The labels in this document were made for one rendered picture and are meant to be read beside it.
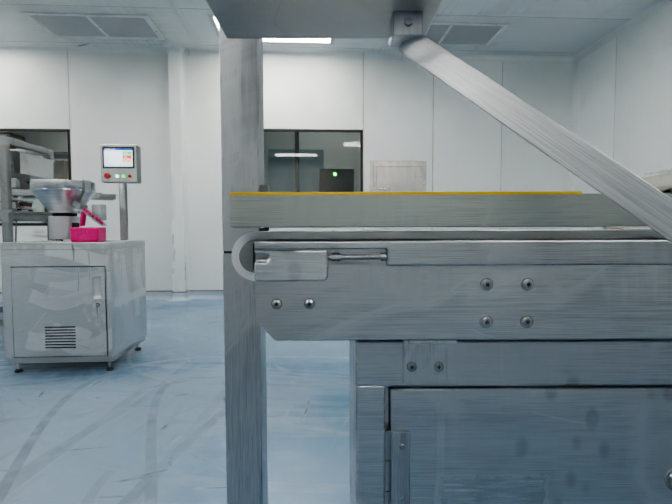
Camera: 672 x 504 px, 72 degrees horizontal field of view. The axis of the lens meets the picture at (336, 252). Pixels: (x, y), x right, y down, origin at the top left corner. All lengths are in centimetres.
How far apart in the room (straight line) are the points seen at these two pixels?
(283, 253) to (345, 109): 531
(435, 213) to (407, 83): 548
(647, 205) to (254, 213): 33
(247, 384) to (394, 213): 44
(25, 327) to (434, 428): 285
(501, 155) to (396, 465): 564
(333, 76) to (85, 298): 392
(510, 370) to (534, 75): 600
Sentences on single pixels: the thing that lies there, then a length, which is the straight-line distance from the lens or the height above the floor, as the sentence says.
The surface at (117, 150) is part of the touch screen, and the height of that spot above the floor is 135.
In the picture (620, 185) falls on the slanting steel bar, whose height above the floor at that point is 87.
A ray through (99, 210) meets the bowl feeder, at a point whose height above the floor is 95.
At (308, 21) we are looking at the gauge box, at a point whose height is 105.
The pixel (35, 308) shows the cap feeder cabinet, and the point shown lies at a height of 38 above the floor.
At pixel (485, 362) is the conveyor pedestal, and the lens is 54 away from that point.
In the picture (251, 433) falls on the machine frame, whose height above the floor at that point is 50.
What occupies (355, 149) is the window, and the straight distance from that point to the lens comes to 564.
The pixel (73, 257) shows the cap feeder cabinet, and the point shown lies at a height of 67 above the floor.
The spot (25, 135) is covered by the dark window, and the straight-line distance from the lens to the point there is 650.
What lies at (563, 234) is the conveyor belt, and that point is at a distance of 52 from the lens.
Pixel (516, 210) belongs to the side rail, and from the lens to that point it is 48.
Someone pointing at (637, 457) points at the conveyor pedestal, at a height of 58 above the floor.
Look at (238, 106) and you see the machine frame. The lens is 77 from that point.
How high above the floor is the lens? 84
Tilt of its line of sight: 3 degrees down
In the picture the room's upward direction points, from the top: straight up
